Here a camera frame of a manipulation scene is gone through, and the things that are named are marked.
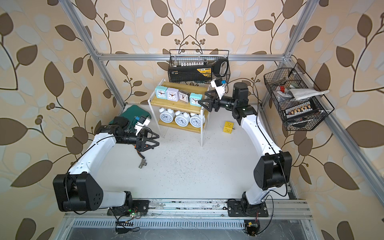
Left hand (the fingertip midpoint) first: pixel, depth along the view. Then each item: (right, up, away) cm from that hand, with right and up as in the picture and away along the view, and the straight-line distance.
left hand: (158, 141), depth 73 cm
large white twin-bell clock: (+18, +10, +11) cm, 23 cm away
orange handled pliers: (-14, -15, +17) cm, 27 cm away
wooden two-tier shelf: (+9, +18, +3) cm, 20 cm away
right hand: (+22, +22, +2) cm, 31 cm away
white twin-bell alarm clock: (+2, +13, +13) cm, 18 cm away
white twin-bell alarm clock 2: (+11, +11, +10) cm, 19 cm away
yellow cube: (+41, +5, +29) cm, 50 cm away
